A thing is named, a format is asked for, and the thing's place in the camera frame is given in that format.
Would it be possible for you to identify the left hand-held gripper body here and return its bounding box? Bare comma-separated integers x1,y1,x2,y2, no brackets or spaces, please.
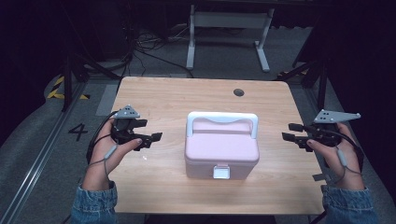
110,105,142,146

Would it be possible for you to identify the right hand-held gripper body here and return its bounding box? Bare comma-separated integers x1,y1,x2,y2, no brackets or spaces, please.
306,108,362,147

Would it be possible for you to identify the pink box with white handle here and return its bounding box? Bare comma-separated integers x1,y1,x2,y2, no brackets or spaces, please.
184,111,261,181

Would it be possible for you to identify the person's left hand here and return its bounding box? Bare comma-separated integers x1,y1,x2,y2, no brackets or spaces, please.
81,119,144,191

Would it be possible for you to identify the person's right hand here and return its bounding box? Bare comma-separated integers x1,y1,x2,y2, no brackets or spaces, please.
306,122,366,191

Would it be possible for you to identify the grey floor plate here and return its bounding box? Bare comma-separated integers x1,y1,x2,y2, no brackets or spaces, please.
94,84,120,118

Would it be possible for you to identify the grey tape piece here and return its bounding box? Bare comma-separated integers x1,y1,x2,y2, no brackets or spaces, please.
311,173,332,183

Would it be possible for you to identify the black metal stand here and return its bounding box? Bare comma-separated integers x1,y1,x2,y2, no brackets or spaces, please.
60,52,121,113
274,59,332,110

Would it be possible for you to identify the yellow black floor tape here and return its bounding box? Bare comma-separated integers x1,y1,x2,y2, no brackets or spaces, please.
46,76,92,101

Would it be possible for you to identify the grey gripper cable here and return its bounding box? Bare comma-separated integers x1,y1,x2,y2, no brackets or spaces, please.
333,147,362,185
87,144,119,185

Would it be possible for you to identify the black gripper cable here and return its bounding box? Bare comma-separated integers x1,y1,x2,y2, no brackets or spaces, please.
86,110,120,164
311,126,364,173

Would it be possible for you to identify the bundle of floor cables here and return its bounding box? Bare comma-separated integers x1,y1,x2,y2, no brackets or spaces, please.
123,26,194,79

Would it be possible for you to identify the metal floor rail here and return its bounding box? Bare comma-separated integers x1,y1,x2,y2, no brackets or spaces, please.
0,83,89,224

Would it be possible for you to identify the white metal desk frame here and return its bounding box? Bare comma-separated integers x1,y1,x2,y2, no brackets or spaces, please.
185,4,276,74

